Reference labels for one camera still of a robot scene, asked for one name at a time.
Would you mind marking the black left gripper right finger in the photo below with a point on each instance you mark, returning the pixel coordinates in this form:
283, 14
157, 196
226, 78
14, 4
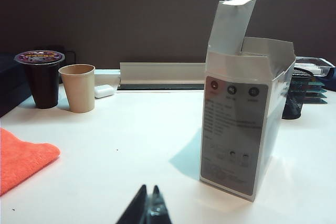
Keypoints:
158, 216

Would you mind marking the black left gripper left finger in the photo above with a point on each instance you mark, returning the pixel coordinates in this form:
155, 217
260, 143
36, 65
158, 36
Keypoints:
137, 205

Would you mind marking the white grey mask box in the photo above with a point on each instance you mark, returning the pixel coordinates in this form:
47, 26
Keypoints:
231, 129

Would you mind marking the dark box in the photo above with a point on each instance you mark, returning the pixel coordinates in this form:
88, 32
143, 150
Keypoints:
10, 82

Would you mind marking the orange cloth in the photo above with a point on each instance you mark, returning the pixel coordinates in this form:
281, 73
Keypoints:
21, 158

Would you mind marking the beige paper cup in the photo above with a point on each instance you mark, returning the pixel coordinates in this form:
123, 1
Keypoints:
78, 90

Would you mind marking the black cup with purple lid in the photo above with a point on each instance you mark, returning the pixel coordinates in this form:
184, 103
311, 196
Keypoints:
42, 85

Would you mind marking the black mesh pen holder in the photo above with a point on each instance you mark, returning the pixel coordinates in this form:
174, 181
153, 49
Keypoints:
295, 98

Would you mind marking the brown desk partition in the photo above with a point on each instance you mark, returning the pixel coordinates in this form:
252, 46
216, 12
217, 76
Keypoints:
131, 11

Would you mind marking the black white marker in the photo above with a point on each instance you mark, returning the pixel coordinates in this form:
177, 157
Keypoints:
305, 65

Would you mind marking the clear plastic tray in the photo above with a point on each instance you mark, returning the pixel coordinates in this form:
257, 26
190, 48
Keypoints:
325, 68

